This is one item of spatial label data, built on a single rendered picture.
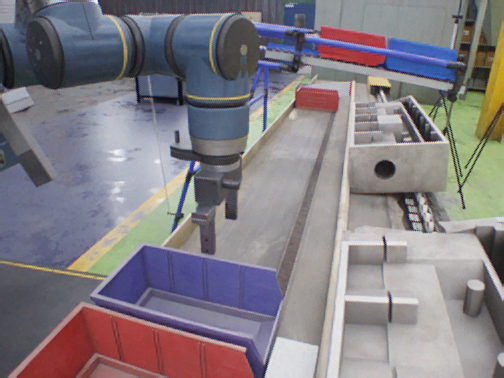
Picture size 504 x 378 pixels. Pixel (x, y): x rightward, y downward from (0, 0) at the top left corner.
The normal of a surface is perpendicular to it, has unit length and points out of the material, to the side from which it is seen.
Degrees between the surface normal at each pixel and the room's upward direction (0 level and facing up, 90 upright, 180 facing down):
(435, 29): 90
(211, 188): 90
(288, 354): 0
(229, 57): 91
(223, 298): 88
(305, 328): 0
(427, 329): 10
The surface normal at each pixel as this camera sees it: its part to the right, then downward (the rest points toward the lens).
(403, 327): -0.14, -0.91
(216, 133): -0.03, 0.43
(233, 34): 0.77, 0.23
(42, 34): -0.51, 0.27
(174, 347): -0.28, 0.38
